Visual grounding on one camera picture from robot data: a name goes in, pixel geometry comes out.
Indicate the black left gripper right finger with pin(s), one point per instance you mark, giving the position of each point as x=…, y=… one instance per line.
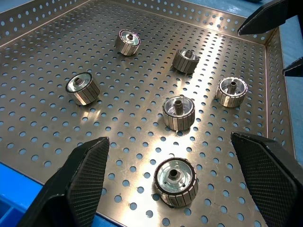
x=270, y=179

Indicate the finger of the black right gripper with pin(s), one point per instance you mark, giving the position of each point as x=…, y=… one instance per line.
x=267, y=16
x=294, y=69

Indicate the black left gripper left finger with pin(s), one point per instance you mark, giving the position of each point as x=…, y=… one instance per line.
x=80, y=184

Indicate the blue compartment tray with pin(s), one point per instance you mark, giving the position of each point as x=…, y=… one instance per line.
x=14, y=189

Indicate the metal rotor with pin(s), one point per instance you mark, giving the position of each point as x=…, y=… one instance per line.
x=83, y=89
x=231, y=92
x=176, y=183
x=127, y=43
x=185, y=61
x=179, y=114

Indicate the perforated metal tray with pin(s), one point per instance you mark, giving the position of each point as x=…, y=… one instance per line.
x=132, y=78

